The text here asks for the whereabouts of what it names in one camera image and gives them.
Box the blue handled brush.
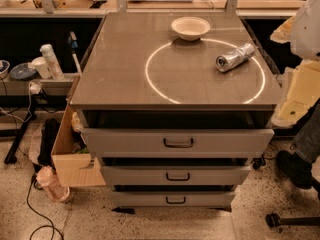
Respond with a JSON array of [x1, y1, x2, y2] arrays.
[[68, 31, 82, 74]]

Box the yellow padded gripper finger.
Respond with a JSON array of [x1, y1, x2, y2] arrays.
[[271, 60, 320, 128]]

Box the black office chair base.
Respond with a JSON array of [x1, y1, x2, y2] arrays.
[[265, 178, 320, 228]]

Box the white power adapter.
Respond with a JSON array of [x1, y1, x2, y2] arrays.
[[29, 82, 42, 94]]

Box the grey drawer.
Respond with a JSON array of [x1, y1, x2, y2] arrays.
[[102, 166, 250, 186], [82, 128, 274, 158], [112, 191, 235, 208]]

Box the blue plate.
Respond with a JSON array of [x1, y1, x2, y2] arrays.
[[9, 62, 37, 81]]

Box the grey bottom drawer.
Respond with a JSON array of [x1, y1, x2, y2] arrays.
[[112, 191, 235, 208]]

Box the white paper bowl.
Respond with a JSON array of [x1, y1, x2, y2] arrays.
[[171, 17, 210, 41]]

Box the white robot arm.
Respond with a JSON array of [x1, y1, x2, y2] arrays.
[[270, 0, 320, 128]]

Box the grey top drawer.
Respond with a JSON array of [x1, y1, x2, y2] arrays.
[[82, 128, 274, 158]]

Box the white spray bottle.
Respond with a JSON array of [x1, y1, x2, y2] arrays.
[[40, 44, 64, 80]]

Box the crushed silver can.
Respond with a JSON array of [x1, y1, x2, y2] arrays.
[[216, 43, 255, 72]]

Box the white paper cup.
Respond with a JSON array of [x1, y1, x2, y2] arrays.
[[32, 57, 51, 79]]

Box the small bowl at edge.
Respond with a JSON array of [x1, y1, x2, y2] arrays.
[[0, 60, 10, 78]]

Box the black bag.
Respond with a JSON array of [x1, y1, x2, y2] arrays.
[[38, 118, 60, 166]]

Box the cardboard box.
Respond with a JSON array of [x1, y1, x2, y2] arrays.
[[51, 74, 105, 187]]

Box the grey drawer cabinet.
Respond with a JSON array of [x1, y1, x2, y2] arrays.
[[69, 11, 284, 215]]

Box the black floor cable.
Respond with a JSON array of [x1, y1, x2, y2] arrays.
[[25, 173, 65, 240]]

